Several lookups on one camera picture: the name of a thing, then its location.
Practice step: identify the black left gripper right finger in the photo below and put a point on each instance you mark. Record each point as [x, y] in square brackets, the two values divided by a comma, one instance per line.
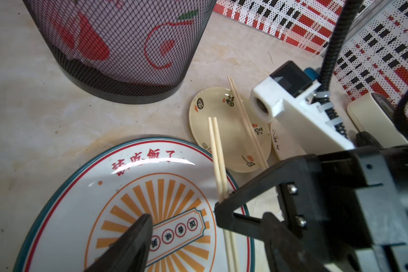
[286, 253]

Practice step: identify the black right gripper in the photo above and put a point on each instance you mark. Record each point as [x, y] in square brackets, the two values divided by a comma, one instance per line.
[349, 208]

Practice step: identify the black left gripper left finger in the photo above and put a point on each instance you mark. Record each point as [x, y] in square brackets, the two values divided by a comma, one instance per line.
[130, 252]

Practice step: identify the bare chopsticks pair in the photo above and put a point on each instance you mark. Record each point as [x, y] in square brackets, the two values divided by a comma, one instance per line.
[222, 187]
[248, 126]

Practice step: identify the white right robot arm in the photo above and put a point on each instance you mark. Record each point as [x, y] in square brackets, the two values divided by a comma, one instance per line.
[375, 60]

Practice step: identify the cream plate with flowers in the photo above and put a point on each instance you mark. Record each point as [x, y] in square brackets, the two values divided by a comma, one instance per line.
[218, 102]

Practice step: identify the white orange patterned plate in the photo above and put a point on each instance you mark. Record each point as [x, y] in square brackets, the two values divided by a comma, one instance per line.
[169, 179]

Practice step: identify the cream plate with black pattern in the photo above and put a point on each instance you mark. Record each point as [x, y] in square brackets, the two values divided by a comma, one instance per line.
[284, 144]

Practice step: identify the black remote control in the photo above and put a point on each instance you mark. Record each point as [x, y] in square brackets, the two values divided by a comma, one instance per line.
[364, 138]

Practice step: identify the white box with green display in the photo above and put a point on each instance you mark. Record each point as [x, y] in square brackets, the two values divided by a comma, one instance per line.
[373, 113]

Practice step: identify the black mesh trash bin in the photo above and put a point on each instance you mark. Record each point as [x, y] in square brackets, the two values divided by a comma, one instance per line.
[129, 52]

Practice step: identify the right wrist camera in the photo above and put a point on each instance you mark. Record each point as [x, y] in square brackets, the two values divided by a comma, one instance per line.
[286, 96]

